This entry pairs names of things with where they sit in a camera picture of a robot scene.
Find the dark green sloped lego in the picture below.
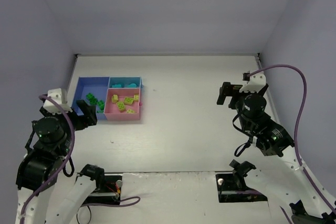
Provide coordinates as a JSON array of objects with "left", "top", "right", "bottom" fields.
[{"left": 97, "top": 100, "right": 105, "bottom": 113}]

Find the yellow printed lego brick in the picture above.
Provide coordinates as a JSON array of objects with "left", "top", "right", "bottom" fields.
[{"left": 126, "top": 109, "right": 136, "bottom": 114}]

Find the teal plastic bin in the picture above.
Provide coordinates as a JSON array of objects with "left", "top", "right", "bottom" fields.
[{"left": 108, "top": 77, "right": 143, "bottom": 88}]

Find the teal rounded lego piece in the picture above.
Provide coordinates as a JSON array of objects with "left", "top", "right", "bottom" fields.
[{"left": 125, "top": 83, "right": 138, "bottom": 88}]

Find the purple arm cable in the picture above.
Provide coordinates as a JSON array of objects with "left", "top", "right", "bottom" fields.
[
  {"left": 20, "top": 94, "right": 141, "bottom": 224},
  {"left": 246, "top": 64, "right": 336, "bottom": 217}
]

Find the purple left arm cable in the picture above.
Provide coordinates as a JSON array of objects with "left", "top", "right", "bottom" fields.
[{"left": 20, "top": 94, "right": 141, "bottom": 224}]

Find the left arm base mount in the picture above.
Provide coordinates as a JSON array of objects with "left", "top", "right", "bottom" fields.
[{"left": 82, "top": 173, "right": 123, "bottom": 205}]

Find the blue plastic bin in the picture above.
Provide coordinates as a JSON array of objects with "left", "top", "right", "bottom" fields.
[{"left": 72, "top": 77, "right": 109, "bottom": 115}]

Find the lime green lego brick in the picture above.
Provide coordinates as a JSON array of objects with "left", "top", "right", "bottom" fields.
[{"left": 116, "top": 101, "right": 126, "bottom": 112}]

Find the lime rounded lego brick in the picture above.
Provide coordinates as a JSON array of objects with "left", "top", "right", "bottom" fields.
[{"left": 123, "top": 97, "right": 134, "bottom": 105}]

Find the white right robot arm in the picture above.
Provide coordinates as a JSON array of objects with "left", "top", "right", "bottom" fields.
[{"left": 216, "top": 73, "right": 335, "bottom": 223}]

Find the teal green lego stack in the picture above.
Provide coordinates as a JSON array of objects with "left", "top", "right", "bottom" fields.
[{"left": 111, "top": 84, "right": 123, "bottom": 89}]

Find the dark green square lego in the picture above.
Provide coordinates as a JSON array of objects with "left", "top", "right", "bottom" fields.
[{"left": 86, "top": 93, "right": 95, "bottom": 100}]

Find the pink plastic bin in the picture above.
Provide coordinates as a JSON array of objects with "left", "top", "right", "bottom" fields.
[{"left": 104, "top": 88, "right": 142, "bottom": 121}]

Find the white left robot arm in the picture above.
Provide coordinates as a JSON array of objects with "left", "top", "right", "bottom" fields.
[{"left": 15, "top": 88, "right": 104, "bottom": 223}]

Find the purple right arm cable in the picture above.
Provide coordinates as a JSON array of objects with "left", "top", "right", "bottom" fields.
[{"left": 246, "top": 64, "right": 336, "bottom": 217}]

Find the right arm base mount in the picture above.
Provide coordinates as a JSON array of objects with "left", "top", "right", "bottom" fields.
[{"left": 215, "top": 172, "right": 268, "bottom": 203}]

